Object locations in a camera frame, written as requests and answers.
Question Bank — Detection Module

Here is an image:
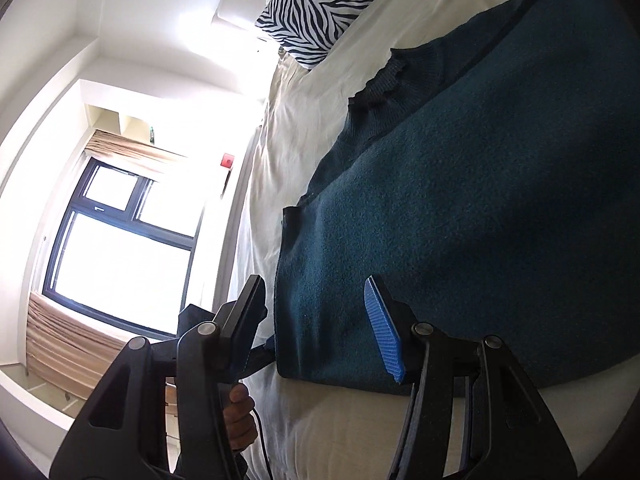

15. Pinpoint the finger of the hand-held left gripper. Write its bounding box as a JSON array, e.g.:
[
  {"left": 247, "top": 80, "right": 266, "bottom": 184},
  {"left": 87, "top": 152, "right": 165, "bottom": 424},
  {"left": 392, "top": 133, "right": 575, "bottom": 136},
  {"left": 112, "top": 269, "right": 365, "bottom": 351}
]
[{"left": 239, "top": 339, "right": 277, "bottom": 380}]

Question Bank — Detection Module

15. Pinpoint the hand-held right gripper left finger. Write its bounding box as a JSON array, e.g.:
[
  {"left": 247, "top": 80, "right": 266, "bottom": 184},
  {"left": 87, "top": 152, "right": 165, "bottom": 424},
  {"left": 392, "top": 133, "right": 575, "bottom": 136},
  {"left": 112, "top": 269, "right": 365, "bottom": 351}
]
[{"left": 50, "top": 274, "right": 269, "bottom": 480}]

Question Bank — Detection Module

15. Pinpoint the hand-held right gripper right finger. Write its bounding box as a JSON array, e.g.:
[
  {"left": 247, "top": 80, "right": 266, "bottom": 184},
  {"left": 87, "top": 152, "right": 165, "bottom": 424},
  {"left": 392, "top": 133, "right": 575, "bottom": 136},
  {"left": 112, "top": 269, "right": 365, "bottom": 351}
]
[{"left": 364, "top": 276, "right": 578, "bottom": 480}]

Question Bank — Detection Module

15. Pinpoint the dark green sweater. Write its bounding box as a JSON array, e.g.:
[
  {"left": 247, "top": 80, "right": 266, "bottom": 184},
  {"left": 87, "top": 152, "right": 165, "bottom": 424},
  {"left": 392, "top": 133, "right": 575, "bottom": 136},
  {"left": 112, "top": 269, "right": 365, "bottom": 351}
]
[{"left": 274, "top": 0, "right": 640, "bottom": 396}]

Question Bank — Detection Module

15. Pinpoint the person's left hand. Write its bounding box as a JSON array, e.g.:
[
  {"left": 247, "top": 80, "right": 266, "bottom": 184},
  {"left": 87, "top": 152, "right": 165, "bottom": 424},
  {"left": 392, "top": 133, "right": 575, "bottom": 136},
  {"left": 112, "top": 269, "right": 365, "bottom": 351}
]
[{"left": 221, "top": 382, "right": 259, "bottom": 450}]

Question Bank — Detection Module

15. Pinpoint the black framed window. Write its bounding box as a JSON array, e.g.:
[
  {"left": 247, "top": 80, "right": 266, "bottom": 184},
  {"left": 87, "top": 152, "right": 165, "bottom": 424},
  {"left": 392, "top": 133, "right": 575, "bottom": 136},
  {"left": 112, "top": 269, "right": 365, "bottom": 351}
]
[{"left": 42, "top": 157, "right": 206, "bottom": 338}]

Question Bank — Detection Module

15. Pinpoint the beige curtain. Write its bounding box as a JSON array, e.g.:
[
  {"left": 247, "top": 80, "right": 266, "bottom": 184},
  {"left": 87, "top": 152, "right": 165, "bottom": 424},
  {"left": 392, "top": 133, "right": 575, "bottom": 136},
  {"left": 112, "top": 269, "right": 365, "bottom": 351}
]
[
  {"left": 26, "top": 291, "right": 180, "bottom": 403},
  {"left": 84, "top": 129, "right": 193, "bottom": 167}
]

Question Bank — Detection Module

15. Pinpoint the bed with beige sheet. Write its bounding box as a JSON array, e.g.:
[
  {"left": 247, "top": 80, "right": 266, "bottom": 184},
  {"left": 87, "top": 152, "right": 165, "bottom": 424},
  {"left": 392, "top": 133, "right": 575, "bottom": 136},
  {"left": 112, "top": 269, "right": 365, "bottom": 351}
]
[{"left": 227, "top": 0, "right": 640, "bottom": 480}]

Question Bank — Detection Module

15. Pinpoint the zebra print pillow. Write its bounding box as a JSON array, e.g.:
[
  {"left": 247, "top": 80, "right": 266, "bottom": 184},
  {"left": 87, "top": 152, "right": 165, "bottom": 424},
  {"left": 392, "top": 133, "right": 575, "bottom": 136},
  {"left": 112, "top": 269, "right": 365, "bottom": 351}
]
[{"left": 255, "top": 0, "right": 416, "bottom": 70}]

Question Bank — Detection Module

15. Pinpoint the black cable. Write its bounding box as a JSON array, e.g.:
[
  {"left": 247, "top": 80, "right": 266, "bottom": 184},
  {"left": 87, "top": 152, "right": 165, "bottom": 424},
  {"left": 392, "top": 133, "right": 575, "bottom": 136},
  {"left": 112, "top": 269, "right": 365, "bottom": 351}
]
[{"left": 250, "top": 406, "right": 273, "bottom": 480}]

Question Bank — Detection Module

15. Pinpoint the wall niche shelf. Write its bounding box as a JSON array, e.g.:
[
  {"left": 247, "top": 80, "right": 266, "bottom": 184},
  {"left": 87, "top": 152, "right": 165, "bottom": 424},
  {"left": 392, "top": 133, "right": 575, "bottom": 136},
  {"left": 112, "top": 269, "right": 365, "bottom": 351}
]
[{"left": 86, "top": 104, "right": 157, "bottom": 146}]

